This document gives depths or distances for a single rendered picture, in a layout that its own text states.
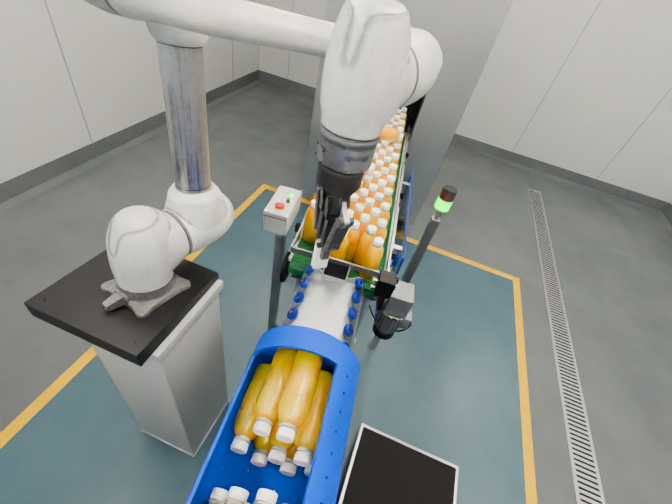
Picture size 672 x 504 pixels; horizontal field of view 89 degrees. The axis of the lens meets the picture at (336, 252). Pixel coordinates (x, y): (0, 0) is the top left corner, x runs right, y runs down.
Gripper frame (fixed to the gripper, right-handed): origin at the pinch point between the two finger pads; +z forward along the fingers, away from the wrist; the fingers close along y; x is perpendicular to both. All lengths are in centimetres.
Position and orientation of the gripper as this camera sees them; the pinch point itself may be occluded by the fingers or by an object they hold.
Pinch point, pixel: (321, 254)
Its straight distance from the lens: 67.1
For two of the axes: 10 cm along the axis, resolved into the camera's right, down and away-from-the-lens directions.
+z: -1.9, 7.2, 6.7
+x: 9.2, -1.1, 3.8
